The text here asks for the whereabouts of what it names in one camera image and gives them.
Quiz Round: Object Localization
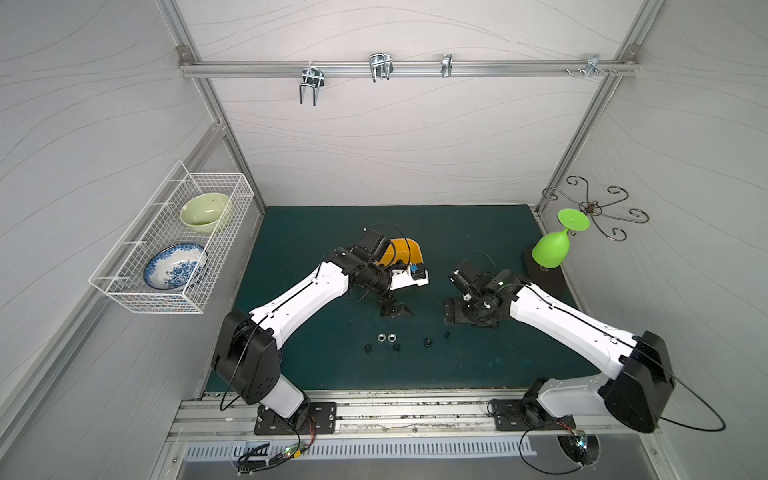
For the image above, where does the yellow plastic storage box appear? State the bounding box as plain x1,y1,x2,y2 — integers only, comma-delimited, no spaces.
378,238,424,267

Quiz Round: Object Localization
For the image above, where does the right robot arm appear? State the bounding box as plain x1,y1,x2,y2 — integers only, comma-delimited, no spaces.
444,261,675,433

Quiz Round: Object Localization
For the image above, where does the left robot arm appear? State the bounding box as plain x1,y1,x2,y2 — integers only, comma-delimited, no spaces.
212,228,429,430

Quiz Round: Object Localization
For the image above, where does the black cylinder stand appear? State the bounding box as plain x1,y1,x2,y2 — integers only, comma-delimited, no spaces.
522,246,568,299

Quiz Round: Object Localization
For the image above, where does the green plastic goblet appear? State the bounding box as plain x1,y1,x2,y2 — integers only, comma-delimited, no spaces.
531,208,590,269

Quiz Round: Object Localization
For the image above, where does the green ceramic bowl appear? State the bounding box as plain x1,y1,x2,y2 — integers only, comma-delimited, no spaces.
179,192,234,235

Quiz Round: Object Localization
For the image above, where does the blue white patterned bowl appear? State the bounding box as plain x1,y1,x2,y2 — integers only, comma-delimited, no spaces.
143,243,207,292

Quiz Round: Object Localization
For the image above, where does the metal double hook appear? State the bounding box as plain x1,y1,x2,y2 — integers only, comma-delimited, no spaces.
299,66,325,106

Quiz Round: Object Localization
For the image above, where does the metal clip hook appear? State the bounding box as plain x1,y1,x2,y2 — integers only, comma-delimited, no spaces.
368,53,394,83

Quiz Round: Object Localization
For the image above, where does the small metal hook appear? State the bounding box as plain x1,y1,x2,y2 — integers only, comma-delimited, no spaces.
440,54,453,78

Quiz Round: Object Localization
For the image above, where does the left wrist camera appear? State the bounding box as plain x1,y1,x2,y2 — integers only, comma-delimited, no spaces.
390,263,429,290

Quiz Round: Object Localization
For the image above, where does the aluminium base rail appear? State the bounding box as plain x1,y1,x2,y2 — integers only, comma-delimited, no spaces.
166,388,661,444

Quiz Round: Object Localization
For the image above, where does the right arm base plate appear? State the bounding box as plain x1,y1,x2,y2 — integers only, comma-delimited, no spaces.
486,399,576,432

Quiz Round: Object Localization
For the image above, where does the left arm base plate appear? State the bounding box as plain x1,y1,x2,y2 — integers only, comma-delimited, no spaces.
254,401,338,436

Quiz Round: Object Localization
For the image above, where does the black scroll wall hook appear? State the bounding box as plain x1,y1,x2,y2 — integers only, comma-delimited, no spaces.
542,175,650,242

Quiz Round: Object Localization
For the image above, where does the white wire basket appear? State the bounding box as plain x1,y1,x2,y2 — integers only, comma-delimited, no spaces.
89,162,254,314

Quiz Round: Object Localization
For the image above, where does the metal bracket hook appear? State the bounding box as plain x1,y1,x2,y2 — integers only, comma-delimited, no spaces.
564,54,612,78

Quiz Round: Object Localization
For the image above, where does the aluminium top rail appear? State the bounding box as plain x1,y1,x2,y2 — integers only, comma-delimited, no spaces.
176,45,641,81

